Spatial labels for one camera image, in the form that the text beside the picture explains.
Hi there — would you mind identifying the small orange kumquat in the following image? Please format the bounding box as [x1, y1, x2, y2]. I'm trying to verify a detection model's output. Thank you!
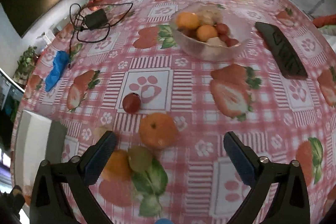
[101, 149, 131, 181]

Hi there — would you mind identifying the green grape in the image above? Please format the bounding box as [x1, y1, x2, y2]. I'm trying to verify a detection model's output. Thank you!
[127, 145, 153, 173]

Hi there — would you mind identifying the red cherry tomato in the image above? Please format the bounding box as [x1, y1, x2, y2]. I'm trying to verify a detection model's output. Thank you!
[122, 93, 141, 114]

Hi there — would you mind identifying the large orange mandarin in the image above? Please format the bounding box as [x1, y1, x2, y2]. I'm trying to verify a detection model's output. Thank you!
[138, 113, 178, 149]

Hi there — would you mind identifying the white tray box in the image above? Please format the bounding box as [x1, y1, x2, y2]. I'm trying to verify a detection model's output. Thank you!
[14, 110, 67, 196]

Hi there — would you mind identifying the dark smartphone red case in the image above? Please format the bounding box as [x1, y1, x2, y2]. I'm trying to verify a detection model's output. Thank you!
[255, 22, 308, 80]

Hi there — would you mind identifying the green potted plant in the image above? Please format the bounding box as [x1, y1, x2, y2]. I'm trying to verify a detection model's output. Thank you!
[13, 46, 38, 86]

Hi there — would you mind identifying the blue crumpled cloth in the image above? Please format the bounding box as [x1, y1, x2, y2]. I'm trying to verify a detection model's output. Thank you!
[45, 51, 70, 92]

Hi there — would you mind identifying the pink strawberry pattern tablecloth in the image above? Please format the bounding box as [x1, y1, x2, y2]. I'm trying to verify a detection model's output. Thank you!
[19, 0, 335, 223]

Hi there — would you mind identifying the clear glass fruit bowl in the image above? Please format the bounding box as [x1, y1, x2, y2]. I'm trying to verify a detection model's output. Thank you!
[169, 2, 252, 62]

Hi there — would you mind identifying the black power adapter with cable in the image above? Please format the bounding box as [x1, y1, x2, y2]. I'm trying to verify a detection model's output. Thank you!
[69, 2, 134, 44]

